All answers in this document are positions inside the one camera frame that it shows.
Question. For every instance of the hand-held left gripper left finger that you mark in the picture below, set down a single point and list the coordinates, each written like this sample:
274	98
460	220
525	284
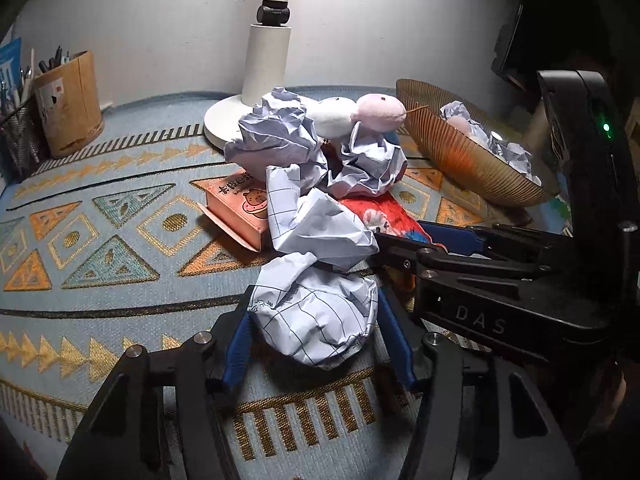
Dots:
235	355

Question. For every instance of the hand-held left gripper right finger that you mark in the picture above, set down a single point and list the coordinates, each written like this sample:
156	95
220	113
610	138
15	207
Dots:
395	340

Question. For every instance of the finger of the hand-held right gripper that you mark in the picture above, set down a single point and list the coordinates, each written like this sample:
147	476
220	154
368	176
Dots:
450	235
400	255

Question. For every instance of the woven wicker bowl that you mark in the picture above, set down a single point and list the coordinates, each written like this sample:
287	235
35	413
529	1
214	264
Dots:
470	165

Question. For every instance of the grid-lined paper ball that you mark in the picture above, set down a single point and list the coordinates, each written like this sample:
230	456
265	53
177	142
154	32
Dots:
320	315

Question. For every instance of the grid-lined paper sheet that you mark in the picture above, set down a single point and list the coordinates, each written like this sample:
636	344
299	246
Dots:
325	230

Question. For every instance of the red printed packet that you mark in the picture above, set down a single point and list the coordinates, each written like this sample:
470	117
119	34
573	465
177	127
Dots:
390	215

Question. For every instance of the green printed paper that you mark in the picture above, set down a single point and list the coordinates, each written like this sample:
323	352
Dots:
560	212

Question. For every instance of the patterned woven mat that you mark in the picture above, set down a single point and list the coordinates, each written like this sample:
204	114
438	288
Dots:
125	300

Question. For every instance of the pink and white plush toy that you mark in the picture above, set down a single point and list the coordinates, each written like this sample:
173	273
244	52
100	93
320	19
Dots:
375	112

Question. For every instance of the pink snack box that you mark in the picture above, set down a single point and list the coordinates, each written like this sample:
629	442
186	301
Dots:
235	200

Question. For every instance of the large crumpled paper ball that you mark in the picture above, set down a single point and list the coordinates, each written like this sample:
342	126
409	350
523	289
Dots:
275	135

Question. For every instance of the dark rectangular object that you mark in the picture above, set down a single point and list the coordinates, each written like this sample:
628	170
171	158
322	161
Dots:
510	50

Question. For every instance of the white desk lamp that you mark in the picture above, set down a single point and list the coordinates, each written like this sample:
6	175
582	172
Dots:
265	70

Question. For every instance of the round wooden pen holder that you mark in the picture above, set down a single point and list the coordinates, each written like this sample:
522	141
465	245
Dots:
70	110

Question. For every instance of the black mesh pen holder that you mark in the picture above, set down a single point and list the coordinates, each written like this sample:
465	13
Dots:
20	140

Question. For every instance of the bundle of pens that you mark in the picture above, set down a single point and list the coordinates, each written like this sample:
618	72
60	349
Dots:
27	77

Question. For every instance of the bunch of dark markers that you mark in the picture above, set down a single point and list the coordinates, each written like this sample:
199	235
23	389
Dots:
55	57

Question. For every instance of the row of upright books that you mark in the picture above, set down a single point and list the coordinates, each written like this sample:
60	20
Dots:
10	65

